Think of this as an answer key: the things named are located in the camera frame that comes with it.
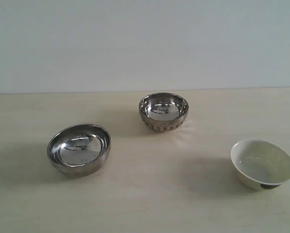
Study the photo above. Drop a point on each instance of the patterned steel bowl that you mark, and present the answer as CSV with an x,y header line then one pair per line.
x,y
163,111

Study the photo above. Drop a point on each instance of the wide plain steel bowl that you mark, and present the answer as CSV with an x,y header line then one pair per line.
x,y
79,150

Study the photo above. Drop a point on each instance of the white ceramic bowl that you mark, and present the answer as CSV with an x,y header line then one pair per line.
x,y
259,164

